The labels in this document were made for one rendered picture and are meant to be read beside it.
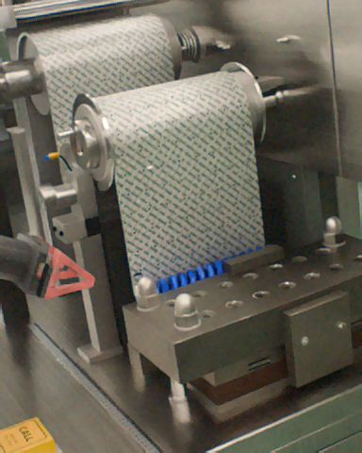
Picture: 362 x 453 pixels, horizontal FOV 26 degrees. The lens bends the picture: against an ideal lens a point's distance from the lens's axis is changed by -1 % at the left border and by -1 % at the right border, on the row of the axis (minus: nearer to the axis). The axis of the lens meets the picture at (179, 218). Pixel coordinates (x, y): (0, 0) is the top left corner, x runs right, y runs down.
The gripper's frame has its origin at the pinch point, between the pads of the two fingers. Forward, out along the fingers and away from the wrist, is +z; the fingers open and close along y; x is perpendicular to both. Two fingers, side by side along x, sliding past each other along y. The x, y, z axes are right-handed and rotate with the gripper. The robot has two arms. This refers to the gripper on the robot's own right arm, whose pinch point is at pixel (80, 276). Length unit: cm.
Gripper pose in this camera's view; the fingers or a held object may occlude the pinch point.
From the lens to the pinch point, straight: 116.1
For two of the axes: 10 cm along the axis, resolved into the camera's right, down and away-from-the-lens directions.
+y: 4.6, 2.0, -8.6
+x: 3.1, -9.5, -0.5
